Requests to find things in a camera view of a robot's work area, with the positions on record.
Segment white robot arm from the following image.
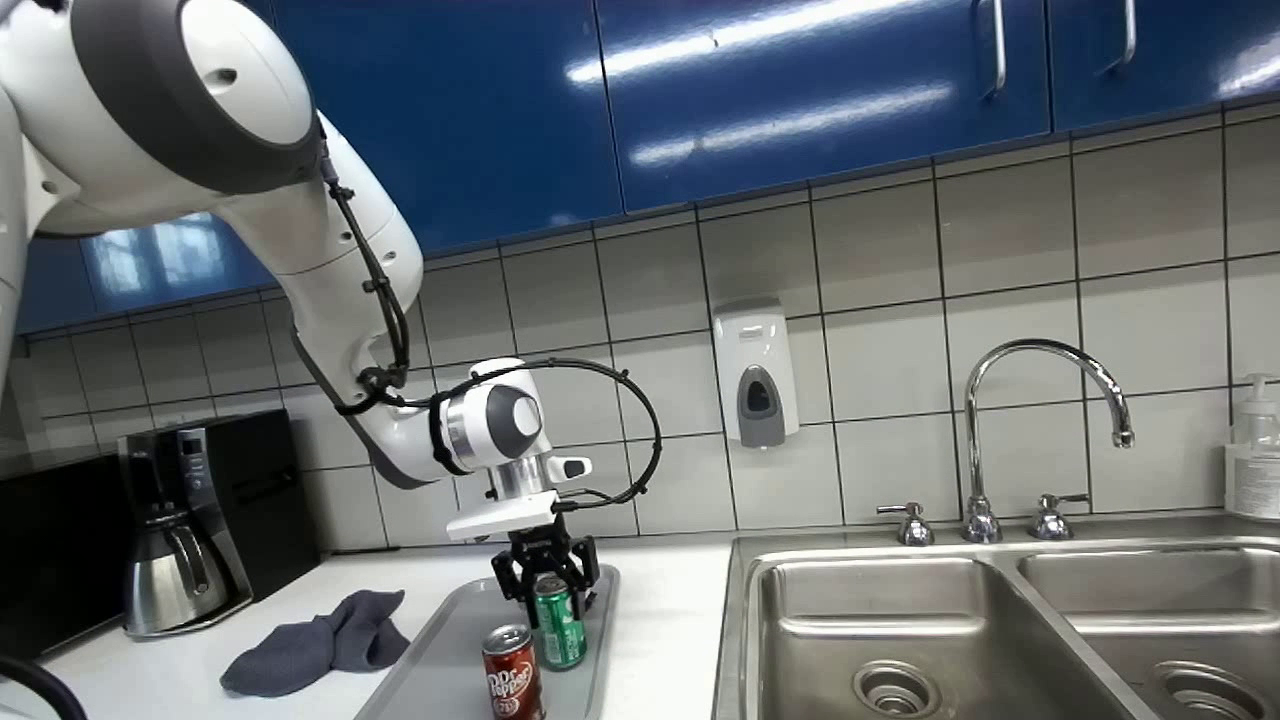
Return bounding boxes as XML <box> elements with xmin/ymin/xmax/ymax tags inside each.
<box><xmin>0</xmin><ymin>0</ymin><xmax>601</xmax><ymax>609</ymax></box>

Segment red soda can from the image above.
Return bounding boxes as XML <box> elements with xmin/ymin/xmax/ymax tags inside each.
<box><xmin>483</xmin><ymin>625</ymin><xmax>545</xmax><ymax>720</ymax></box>

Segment black coffee maker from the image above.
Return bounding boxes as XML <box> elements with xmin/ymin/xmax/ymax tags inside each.
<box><xmin>122</xmin><ymin>409</ymin><xmax>322</xmax><ymax>598</ymax></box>

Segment grey plastic tray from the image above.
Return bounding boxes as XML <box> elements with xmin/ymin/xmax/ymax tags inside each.
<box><xmin>354</xmin><ymin>563</ymin><xmax>621</xmax><ymax>720</ymax></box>

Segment right faucet handle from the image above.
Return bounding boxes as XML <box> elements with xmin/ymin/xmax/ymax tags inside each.
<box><xmin>1029</xmin><ymin>493</ymin><xmax>1084</xmax><ymax>538</ymax></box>

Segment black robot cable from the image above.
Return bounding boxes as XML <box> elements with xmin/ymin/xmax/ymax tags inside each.
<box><xmin>285</xmin><ymin>116</ymin><xmax>667</xmax><ymax>513</ymax></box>

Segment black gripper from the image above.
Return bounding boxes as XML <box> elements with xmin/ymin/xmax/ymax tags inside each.
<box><xmin>491</xmin><ymin>522</ymin><xmax>601</xmax><ymax>625</ymax></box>

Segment blue upper cabinets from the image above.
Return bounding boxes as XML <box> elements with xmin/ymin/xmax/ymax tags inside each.
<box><xmin>12</xmin><ymin>0</ymin><xmax>1280</xmax><ymax>334</ymax></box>

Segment chrome gooseneck faucet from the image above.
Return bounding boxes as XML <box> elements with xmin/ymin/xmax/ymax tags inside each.
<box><xmin>961</xmin><ymin>334</ymin><xmax>1137</xmax><ymax>543</ymax></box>

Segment faucet handle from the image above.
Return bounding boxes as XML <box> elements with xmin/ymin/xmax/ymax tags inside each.
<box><xmin>876</xmin><ymin>501</ymin><xmax>937</xmax><ymax>546</ymax></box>
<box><xmin>1029</xmin><ymin>493</ymin><xmax>1084</xmax><ymax>538</ymax></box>

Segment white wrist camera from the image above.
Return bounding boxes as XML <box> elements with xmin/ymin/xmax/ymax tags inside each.
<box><xmin>443</xmin><ymin>493</ymin><xmax>554</xmax><ymax>538</ymax></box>

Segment steel coffee carafe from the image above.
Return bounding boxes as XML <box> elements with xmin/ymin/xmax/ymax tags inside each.
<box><xmin>127</xmin><ymin>513</ymin><xmax>233</xmax><ymax>636</ymax></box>

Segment clear soap bottle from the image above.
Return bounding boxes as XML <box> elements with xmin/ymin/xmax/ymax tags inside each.
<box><xmin>1222</xmin><ymin>374</ymin><xmax>1280</xmax><ymax>520</ymax></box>

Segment black microwave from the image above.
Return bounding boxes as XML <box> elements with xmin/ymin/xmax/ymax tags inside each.
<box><xmin>0</xmin><ymin>457</ymin><xmax>131</xmax><ymax>659</ymax></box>

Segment green soda can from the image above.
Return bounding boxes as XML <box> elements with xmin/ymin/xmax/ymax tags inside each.
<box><xmin>535</xmin><ymin>571</ymin><xmax>588</xmax><ymax>672</ymax></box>

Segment dark blue cloth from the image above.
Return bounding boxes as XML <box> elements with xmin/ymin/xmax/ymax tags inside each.
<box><xmin>221</xmin><ymin>587</ymin><xmax>409</xmax><ymax>697</ymax></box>

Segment white wall soap dispenser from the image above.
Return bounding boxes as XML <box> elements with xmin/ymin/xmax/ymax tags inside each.
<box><xmin>717</xmin><ymin>302</ymin><xmax>801</xmax><ymax>447</ymax></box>

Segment stainless double sink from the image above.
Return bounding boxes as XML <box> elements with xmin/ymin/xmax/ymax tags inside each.
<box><xmin>712</xmin><ymin>532</ymin><xmax>1280</xmax><ymax>720</ymax></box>

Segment left faucet handle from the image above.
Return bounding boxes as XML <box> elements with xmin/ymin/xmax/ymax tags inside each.
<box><xmin>876</xmin><ymin>501</ymin><xmax>937</xmax><ymax>546</ymax></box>

